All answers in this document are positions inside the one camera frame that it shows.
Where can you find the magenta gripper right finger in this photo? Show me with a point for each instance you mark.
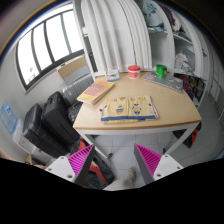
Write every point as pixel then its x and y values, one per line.
pixel 154 166

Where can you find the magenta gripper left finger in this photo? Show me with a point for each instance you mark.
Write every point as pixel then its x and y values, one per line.
pixel 75 167

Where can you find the yellow patterned folded towel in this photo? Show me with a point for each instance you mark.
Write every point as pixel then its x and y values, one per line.
pixel 129 109

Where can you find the red black bag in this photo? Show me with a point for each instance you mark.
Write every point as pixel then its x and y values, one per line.
pixel 99 175

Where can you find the grey shoe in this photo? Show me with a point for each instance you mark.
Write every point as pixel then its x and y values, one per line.
pixel 130 176

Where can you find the large black suitcase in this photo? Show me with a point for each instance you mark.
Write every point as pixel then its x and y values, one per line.
pixel 39 135

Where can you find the white wooden table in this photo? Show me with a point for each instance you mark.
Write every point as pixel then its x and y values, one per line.
pixel 156 109

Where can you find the yellow pink book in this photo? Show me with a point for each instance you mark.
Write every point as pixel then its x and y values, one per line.
pixel 95 91

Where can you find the silver ribbed suitcase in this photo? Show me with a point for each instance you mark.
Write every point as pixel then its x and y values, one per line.
pixel 70 92

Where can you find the grey laptop with stickers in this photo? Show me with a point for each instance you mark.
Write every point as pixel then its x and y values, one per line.
pixel 166 81

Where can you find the small card box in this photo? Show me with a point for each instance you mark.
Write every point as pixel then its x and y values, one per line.
pixel 112 75

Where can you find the white jar red lid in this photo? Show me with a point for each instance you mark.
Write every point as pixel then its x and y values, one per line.
pixel 134 71

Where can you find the green metallic can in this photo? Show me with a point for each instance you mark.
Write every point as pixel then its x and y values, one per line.
pixel 161 70

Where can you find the cardboard box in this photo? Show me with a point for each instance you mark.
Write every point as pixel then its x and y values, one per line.
pixel 74 70

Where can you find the black framed window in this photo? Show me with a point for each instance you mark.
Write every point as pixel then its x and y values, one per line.
pixel 50 42

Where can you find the white shelf unit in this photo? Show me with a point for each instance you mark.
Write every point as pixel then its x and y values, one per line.
pixel 115 35

